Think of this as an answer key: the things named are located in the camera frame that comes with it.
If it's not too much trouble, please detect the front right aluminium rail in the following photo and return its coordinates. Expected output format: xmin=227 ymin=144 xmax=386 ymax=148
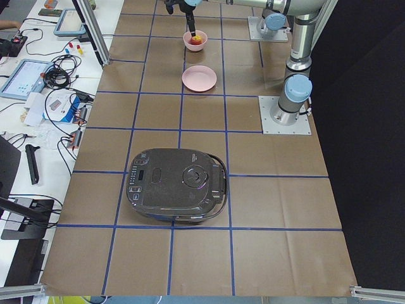
xmin=349 ymin=286 xmax=404 ymax=303

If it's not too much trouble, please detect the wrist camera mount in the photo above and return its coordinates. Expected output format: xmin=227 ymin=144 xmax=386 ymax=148
xmin=164 ymin=0 xmax=183 ymax=15

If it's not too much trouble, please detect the far teach pendant tablet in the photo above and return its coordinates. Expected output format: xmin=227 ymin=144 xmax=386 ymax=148
xmin=53 ymin=8 xmax=85 ymax=37

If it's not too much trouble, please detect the red yellow apple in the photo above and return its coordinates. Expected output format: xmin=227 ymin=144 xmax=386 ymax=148
xmin=189 ymin=35 xmax=203 ymax=46

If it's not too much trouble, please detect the black monitor stand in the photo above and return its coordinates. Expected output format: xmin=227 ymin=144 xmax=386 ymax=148
xmin=1 ymin=137 xmax=54 ymax=240

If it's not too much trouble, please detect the black cable bundle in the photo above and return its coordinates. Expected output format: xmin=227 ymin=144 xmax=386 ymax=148
xmin=42 ymin=54 xmax=80 ymax=89

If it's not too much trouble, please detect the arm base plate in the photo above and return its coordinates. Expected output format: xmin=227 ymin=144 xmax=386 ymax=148
xmin=258 ymin=96 xmax=312 ymax=136
xmin=247 ymin=16 xmax=288 ymax=42

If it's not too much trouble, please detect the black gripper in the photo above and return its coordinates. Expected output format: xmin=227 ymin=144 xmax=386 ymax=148
xmin=180 ymin=0 xmax=196 ymax=37

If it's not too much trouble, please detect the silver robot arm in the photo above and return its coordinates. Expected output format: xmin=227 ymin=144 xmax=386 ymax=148
xmin=223 ymin=0 xmax=337 ymax=126
xmin=256 ymin=13 xmax=287 ymax=36

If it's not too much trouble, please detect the black bar tool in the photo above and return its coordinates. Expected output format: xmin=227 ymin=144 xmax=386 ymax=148
xmin=25 ymin=144 xmax=40 ymax=185

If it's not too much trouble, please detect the aluminium frame post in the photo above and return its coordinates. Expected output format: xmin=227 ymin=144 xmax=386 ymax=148
xmin=72 ymin=0 xmax=110 ymax=67

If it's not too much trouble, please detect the white blue box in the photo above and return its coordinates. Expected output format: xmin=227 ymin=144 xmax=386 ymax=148
xmin=42 ymin=89 xmax=80 ymax=123

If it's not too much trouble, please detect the aluminium rail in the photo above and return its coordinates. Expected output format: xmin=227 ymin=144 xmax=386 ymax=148
xmin=349 ymin=286 xmax=404 ymax=303
xmin=0 ymin=284 xmax=46 ymax=300

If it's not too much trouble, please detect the pink plate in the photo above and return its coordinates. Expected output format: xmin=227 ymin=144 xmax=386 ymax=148
xmin=182 ymin=65 xmax=217 ymax=92

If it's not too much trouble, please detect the pink bowl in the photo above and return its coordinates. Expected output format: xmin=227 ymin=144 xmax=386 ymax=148
xmin=182 ymin=30 xmax=208 ymax=52

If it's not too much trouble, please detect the near teach pendant tablet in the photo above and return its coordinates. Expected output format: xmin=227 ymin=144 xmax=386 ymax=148
xmin=1 ymin=59 xmax=53 ymax=101

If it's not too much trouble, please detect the teach pendant tablet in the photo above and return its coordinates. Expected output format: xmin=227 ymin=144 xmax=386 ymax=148
xmin=53 ymin=8 xmax=85 ymax=37
xmin=1 ymin=59 xmax=53 ymax=101

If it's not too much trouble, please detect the dark grey rice cooker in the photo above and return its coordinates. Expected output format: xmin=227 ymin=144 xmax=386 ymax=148
xmin=126 ymin=148 xmax=228 ymax=223

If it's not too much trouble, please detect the front left aluminium rail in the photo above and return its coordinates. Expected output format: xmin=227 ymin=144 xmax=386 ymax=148
xmin=0 ymin=284 xmax=46 ymax=300

